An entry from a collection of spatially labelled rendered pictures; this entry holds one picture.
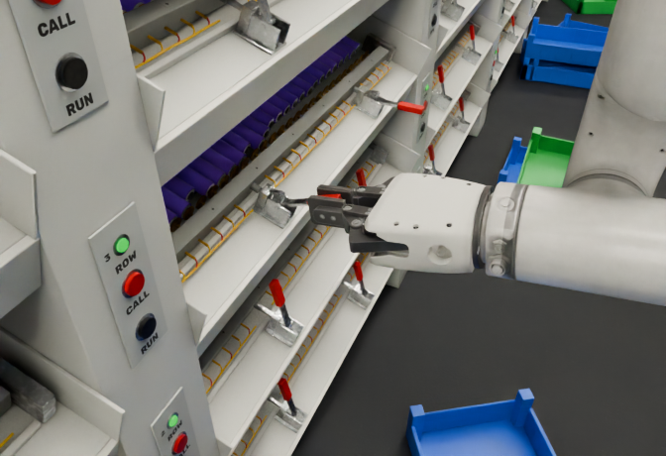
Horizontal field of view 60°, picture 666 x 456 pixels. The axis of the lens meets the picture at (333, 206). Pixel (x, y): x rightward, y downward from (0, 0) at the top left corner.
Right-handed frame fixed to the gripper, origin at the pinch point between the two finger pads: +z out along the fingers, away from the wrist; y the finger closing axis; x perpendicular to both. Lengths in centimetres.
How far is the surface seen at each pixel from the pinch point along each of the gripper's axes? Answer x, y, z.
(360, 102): -0.7, 25.8, 8.0
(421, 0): 8.5, 42.6, 3.9
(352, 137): -2.5, 19.0, 6.5
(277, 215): -1.5, -1.0, 6.3
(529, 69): -48, 159, 5
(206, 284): -1.9, -12.2, 7.7
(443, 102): -20, 69, 9
